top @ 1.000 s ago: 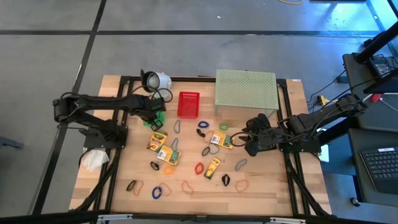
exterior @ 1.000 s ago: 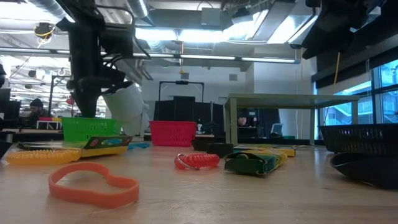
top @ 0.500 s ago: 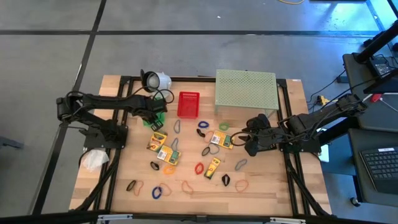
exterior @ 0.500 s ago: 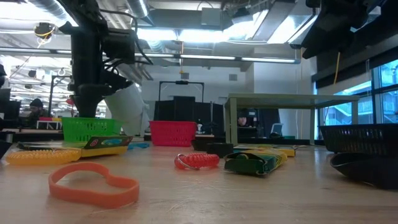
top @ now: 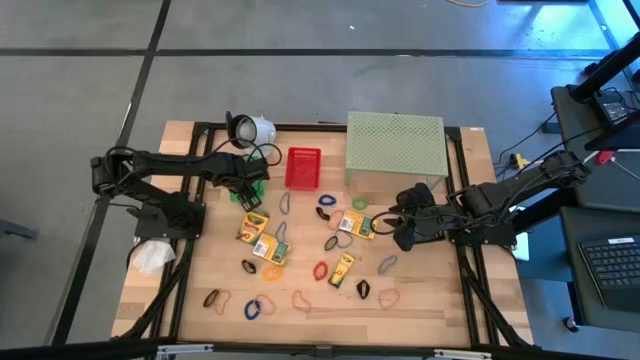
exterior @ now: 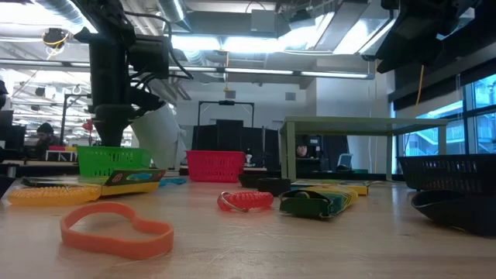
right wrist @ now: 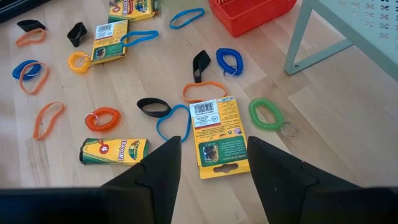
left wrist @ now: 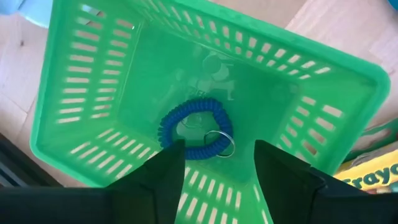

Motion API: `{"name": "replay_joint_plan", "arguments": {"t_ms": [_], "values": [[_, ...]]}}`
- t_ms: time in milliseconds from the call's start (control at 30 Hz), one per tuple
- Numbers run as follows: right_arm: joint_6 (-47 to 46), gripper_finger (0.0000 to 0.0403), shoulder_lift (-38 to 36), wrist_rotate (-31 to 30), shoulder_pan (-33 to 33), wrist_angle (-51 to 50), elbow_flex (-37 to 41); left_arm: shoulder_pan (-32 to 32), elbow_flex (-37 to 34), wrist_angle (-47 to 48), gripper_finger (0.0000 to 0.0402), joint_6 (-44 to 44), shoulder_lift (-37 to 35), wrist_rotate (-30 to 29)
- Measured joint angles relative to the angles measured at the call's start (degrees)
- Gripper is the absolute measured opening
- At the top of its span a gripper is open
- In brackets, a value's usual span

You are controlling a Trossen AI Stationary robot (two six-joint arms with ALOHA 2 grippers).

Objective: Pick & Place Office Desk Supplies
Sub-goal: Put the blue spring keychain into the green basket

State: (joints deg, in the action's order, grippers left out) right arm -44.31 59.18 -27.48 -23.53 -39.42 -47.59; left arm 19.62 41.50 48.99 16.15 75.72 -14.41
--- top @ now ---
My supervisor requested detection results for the black aluminium table frame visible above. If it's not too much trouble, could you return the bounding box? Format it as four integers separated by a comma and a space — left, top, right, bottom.
112, 121, 534, 360

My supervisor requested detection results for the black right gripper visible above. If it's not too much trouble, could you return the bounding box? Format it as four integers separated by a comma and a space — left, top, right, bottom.
389, 182, 437, 252

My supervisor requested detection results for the black floor cable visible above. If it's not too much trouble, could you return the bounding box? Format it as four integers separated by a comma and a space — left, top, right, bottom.
492, 112, 561, 166

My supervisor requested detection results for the white crumpled tissue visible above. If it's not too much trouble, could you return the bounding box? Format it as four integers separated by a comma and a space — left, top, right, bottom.
130, 238, 177, 277

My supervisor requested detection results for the green plastic basket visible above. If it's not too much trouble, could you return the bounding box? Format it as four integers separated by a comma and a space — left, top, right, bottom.
228, 177, 267, 205

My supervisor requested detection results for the black camera cable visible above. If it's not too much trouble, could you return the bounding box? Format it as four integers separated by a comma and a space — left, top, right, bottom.
371, 210, 401, 236
247, 142, 284, 169

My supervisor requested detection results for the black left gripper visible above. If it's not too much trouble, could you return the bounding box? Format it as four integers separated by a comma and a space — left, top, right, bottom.
224, 155, 271, 214

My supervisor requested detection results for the black keyboard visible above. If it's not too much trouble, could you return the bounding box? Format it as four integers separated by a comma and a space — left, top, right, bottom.
577, 234, 640, 312

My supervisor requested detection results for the green perforated metal shelf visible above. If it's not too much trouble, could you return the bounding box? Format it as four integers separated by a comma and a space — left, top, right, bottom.
344, 110, 450, 190

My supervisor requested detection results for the narrow yellow crayon box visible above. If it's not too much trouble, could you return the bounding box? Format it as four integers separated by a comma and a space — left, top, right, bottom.
327, 252, 357, 290

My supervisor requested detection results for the white paper sheet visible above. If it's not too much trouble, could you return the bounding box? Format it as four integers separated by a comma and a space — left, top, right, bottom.
510, 204, 531, 262

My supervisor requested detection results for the black side desk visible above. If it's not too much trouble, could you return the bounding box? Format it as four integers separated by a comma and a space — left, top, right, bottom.
549, 83, 640, 334

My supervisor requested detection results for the black left camera cable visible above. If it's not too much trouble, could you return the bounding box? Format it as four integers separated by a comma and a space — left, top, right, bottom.
247, 142, 284, 169

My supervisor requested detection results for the black power adapter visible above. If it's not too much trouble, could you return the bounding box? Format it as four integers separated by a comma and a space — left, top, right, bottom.
594, 92, 631, 126

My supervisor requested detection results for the black right camera cable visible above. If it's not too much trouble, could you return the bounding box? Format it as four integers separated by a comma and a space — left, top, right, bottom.
371, 210, 401, 236

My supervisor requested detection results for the red plastic basket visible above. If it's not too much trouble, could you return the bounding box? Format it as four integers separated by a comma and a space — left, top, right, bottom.
284, 146, 323, 192

